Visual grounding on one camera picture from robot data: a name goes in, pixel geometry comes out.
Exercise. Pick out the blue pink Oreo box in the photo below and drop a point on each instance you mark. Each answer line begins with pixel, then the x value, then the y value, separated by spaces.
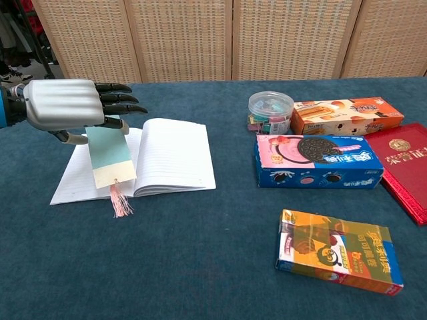
pixel 317 166

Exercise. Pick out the dark trouser leg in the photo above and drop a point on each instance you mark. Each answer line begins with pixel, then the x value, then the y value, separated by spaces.
pixel 13 50

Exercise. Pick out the orange wafer biscuit box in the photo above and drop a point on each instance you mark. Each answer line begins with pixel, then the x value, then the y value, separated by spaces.
pixel 347 116

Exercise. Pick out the red certificate folder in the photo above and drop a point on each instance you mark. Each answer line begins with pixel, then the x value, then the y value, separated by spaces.
pixel 403 166

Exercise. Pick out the clear round jar of clips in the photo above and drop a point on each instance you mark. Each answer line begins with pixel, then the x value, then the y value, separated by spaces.
pixel 270 110

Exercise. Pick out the woven wooden folding screen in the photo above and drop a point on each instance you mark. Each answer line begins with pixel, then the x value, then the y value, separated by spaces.
pixel 183 40

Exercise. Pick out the black tripod stand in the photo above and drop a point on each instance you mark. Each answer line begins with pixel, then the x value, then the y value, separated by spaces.
pixel 35 43

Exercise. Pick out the open white lined notebook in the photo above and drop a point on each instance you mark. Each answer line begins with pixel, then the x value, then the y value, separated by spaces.
pixel 173 153

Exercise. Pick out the teal cream bookmark pink tassel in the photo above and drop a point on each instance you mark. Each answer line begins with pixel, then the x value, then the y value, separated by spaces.
pixel 110 156

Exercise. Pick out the yellow blue cocoa cookie box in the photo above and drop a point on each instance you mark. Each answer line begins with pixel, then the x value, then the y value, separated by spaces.
pixel 337 250

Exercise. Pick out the white black sneaker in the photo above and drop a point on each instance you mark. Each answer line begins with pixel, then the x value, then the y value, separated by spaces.
pixel 13 77

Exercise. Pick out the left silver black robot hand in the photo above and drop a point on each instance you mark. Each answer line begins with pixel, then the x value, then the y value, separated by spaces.
pixel 63 103

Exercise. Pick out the dark blue table mat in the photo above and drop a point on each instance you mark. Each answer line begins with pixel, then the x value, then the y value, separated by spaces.
pixel 166 250

